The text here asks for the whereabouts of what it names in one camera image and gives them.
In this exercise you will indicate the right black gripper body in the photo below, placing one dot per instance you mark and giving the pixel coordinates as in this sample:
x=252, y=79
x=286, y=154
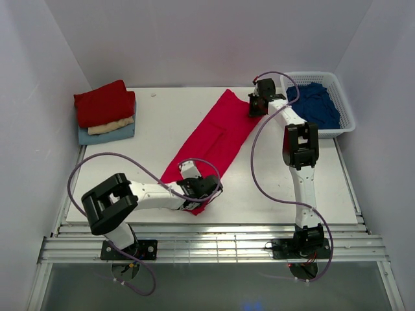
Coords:
x=256, y=105

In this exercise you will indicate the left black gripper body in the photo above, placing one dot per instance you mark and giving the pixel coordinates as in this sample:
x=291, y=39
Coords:
x=209, y=186

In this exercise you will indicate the pink t shirt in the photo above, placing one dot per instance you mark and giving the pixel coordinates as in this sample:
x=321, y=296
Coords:
x=217, y=139

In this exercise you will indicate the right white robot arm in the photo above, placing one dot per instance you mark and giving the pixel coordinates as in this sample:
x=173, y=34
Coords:
x=300, y=152

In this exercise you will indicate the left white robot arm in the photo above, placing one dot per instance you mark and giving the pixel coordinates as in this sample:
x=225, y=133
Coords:
x=109, y=203

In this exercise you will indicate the dark blue t shirt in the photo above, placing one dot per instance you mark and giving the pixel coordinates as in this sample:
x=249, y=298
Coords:
x=315, y=105

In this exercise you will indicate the white plastic basket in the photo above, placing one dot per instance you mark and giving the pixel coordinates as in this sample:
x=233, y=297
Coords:
x=331, y=83

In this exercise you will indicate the folded beige shirt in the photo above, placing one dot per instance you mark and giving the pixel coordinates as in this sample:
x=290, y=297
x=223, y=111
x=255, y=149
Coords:
x=111, y=126

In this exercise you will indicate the folded dark red shirt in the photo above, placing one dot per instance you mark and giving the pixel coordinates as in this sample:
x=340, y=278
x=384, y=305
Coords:
x=106, y=104

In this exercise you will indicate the folded light blue shirt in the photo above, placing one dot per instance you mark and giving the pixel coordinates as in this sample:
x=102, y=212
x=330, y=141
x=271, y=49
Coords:
x=84, y=139

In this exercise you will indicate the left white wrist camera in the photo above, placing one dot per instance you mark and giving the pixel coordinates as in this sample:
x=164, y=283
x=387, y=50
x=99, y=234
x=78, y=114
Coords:
x=188, y=169

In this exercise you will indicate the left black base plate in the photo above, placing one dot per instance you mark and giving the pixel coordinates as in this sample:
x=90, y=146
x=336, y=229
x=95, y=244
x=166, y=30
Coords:
x=141, y=249

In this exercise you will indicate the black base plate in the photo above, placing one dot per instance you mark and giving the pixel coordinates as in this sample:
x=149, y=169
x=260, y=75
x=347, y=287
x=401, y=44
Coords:
x=141, y=249
x=284, y=248

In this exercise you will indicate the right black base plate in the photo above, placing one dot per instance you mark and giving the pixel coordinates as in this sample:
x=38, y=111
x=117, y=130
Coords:
x=284, y=248

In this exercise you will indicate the aluminium rail frame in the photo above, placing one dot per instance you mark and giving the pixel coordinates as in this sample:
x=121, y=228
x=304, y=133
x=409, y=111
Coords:
x=238, y=224

